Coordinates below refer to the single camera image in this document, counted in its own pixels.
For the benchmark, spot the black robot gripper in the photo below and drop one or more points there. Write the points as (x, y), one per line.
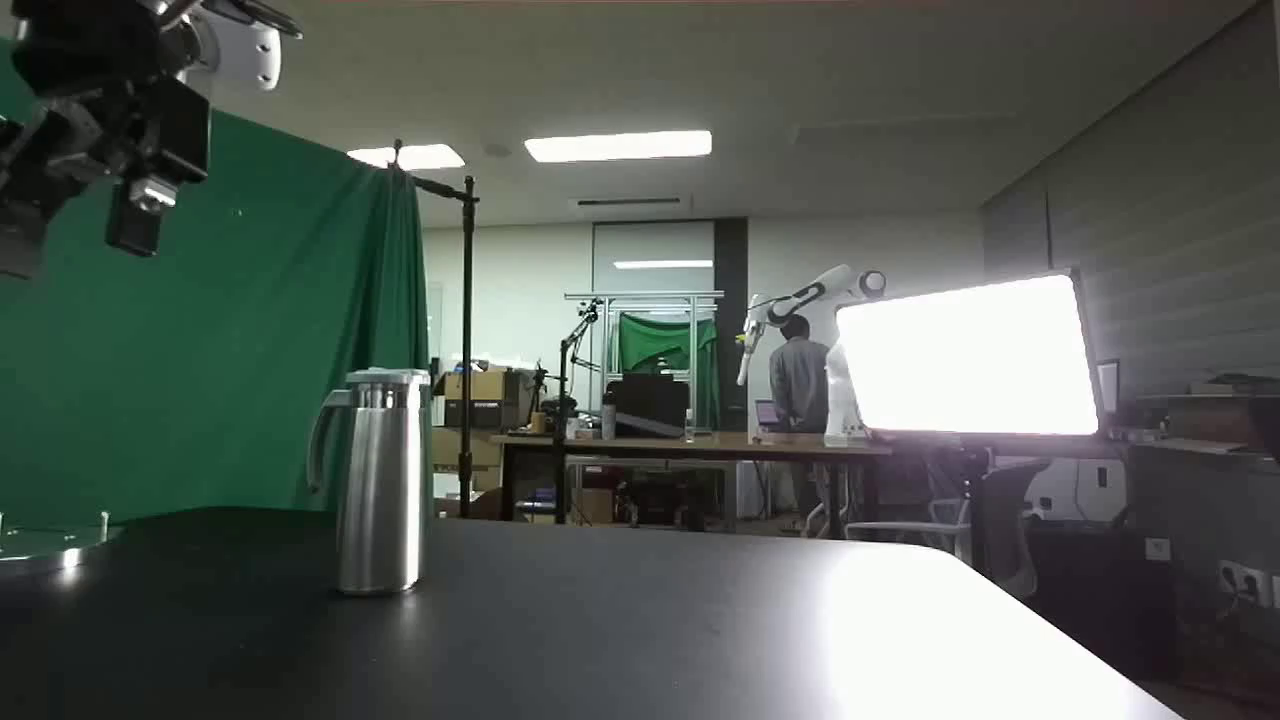
(112, 109)

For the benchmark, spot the silver metal jug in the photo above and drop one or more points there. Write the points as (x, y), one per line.
(383, 485)

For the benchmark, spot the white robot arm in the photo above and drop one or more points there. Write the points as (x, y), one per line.
(243, 54)

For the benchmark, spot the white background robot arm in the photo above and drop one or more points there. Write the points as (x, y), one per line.
(772, 310)

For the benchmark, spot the green backdrop cloth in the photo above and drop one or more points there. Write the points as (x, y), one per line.
(191, 378)

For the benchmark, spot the ceiling light panel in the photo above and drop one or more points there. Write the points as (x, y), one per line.
(409, 156)
(623, 145)

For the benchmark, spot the black backdrop stand pole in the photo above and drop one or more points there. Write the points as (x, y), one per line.
(468, 202)

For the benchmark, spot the clear object at table edge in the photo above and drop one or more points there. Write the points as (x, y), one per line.
(36, 548)

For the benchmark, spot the cardboard box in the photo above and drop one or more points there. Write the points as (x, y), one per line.
(482, 386)

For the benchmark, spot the wooden background table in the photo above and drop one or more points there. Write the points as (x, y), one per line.
(682, 449)

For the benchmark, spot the small green background screen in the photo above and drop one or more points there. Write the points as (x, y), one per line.
(651, 344)

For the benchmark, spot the person in grey shirt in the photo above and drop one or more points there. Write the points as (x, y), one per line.
(796, 378)

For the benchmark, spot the bright LED light panel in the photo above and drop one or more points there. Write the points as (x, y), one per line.
(973, 362)

